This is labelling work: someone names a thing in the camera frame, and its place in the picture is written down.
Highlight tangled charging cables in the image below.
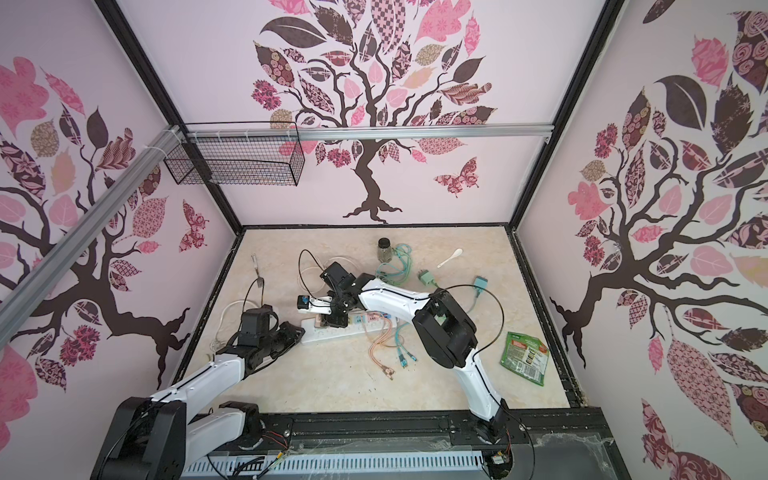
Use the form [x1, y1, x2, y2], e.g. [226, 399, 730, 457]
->
[359, 242, 490, 380]

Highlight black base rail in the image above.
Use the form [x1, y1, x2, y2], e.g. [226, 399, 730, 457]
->
[113, 407, 631, 480]

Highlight white power strip cord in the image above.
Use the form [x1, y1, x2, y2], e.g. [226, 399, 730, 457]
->
[206, 298, 259, 355]

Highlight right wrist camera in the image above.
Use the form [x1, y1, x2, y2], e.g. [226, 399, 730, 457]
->
[296, 295, 331, 315]

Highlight green snack packet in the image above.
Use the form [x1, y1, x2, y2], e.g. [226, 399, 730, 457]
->
[500, 332, 550, 386]

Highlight light green charger plug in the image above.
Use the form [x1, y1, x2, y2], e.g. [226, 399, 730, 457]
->
[418, 270, 438, 287]

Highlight white cable duct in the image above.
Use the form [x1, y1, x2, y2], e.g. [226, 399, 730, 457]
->
[182, 451, 486, 479]

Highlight pink socket cord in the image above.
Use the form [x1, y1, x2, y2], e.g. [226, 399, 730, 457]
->
[311, 255, 361, 277]

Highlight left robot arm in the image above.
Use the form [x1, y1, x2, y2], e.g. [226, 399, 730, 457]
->
[91, 305, 305, 479]

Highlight black wire basket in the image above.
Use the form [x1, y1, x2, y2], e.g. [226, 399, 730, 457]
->
[164, 120, 305, 186]

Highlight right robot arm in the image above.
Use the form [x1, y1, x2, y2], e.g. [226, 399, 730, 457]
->
[297, 262, 506, 424]

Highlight white multicolour power strip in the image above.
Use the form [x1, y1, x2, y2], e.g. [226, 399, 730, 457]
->
[301, 311, 397, 344]

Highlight white spoon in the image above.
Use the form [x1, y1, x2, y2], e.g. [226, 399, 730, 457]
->
[436, 248, 463, 269]

